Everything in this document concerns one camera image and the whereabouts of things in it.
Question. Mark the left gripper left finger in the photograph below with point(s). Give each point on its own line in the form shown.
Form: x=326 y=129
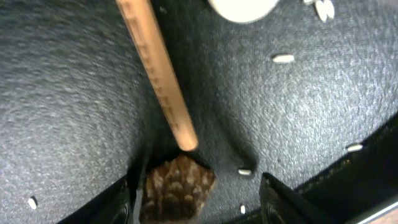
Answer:
x=112 y=206

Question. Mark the white plastic fork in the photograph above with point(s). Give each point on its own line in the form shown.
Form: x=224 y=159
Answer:
x=243 y=11

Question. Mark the round black serving tray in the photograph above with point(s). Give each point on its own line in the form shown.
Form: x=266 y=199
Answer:
x=285 y=95

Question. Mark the brown food chunk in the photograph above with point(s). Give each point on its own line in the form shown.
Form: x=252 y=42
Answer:
x=176 y=191

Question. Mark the wooden chopstick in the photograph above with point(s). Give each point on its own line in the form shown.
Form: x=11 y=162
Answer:
x=143 y=27

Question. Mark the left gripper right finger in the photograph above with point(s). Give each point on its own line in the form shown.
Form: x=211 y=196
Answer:
x=281 y=205

